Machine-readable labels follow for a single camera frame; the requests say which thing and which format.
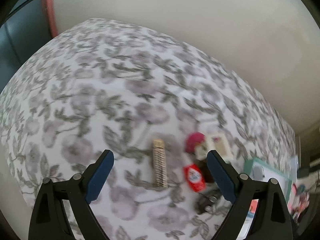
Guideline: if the floral grey white blanket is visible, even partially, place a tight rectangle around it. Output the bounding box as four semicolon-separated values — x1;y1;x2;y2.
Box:
1;18;296;239

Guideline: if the black toy car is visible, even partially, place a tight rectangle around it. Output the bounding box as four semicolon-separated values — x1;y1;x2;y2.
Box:
194;188;222;215

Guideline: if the colourful toy pile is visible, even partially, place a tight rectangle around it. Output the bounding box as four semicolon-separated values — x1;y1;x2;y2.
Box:
287;183;310;222

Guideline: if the teal white cardboard tray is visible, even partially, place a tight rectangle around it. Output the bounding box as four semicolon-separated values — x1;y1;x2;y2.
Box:
237;157;292;239

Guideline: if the orange blue toy knife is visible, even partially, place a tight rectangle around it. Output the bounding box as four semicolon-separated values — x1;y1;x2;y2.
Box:
247;199;259;219

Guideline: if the black power adapter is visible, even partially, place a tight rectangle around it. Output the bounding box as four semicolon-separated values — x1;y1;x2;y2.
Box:
297;166;310;179

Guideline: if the white power strip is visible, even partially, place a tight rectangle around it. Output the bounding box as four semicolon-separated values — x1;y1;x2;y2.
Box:
290;155;299;183

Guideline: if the white hair claw clip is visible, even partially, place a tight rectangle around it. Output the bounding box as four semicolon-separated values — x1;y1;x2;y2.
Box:
205;133;233;162

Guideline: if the black square box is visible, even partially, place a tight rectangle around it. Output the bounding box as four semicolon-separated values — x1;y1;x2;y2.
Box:
195;159;215;183

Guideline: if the red small bottle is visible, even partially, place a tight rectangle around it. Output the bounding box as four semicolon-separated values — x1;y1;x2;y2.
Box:
183;164;206;192

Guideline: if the gold patterned lighter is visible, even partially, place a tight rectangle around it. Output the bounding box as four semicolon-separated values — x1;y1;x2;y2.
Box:
152;139;168;188

